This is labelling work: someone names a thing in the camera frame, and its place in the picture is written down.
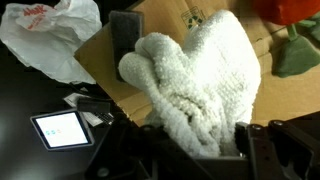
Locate large cardboard box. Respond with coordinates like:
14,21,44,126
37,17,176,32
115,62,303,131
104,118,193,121
73,0,320,128

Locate white terry towel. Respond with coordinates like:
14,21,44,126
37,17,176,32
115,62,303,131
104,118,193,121
118,9,262,159

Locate white plastic bag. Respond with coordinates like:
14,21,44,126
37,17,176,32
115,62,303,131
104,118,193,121
0,0,103,85

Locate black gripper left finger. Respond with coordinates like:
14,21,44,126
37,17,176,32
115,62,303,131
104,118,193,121
84,114,218,180

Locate small black box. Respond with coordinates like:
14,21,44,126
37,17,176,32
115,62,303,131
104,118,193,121
76,97,112,114

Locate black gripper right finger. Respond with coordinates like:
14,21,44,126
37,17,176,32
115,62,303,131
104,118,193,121
234,119,320,180

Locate white printed paper sheet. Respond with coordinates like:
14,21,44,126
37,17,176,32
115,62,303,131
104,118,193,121
63,92,116,128

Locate small white-screen tablet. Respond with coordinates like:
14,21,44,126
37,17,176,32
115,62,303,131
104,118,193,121
29,109,96,152

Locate red green plush toy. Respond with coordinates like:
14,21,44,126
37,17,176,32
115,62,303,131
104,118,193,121
253,0,320,79

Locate dark grey felt eraser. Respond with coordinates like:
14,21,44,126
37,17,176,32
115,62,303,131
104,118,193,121
108,9,145,83

